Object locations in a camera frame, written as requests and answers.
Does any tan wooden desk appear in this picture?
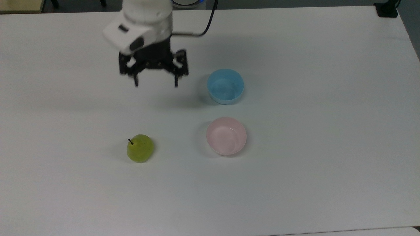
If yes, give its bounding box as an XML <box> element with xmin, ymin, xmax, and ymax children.
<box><xmin>0</xmin><ymin>0</ymin><xmax>45</xmax><ymax>14</ymax></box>

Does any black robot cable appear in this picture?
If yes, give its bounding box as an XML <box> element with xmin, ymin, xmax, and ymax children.
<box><xmin>172</xmin><ymin>0</ymin><xmax>218</xmax><ymax>37</ymax></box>

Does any light blue bowl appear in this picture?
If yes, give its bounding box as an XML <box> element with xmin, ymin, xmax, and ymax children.
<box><xmin>206</xmin><ymin>69</ymin><xmax>245</xmax><ymax>105</ymax></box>

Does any pink bowl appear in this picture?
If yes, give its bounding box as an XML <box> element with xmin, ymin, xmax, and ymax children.
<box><xmin>206</xmin><ymin>117</ymin><xmax>247</xmax><ymax>156</ymax></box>

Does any green apple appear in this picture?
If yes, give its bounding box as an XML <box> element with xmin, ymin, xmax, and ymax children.
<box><xmin>127</xmin><ymin>134</ymin><xmax>155</xmax><ymax>163</ymax></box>

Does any black stand base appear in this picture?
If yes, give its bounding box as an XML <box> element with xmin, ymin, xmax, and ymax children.
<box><xmin>374</xmin><ymin>0</ymin><xmax>402</xmax><ymax>18</ymax></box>

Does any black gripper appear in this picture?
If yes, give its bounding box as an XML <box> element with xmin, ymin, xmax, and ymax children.
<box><xmin>118</xmin><ymin>35</ymin><xmax>190</xmax><ymax>88</ymax></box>

